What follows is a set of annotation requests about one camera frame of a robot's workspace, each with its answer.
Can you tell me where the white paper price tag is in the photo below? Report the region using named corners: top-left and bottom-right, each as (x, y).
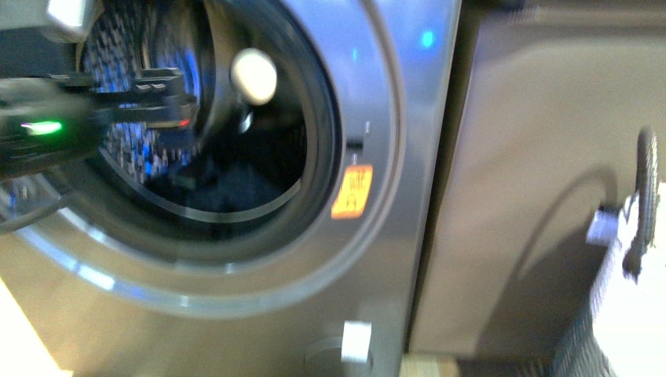
top-left (586, 207), bottom-right (619, 247)

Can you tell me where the orange warning sticker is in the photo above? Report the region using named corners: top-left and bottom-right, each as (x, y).
top-left (331, 164), bottom-right (374, 220)

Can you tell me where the grey basket handle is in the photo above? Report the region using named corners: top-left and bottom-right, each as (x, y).
top-left (622, 126), bottom-right (659, 282)

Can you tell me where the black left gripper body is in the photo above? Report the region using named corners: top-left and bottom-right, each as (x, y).
top-left (46, 68), bottom-right (199, 146)

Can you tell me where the white woven laundry basket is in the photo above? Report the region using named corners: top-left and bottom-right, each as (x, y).
top-left (550, 184), bottom-right (665, 376)

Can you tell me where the white tape strip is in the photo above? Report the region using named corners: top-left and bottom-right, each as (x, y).
top-left (340, 321), bottom-right (372, 364)

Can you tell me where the dark blue polo shirt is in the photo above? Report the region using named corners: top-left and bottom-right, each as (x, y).
top-left (145, 122), bottom-right (307, 213)

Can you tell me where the grey front-load washing machine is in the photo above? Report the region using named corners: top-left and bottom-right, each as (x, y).
top-left (1, 1), bottom-right (461, 376)

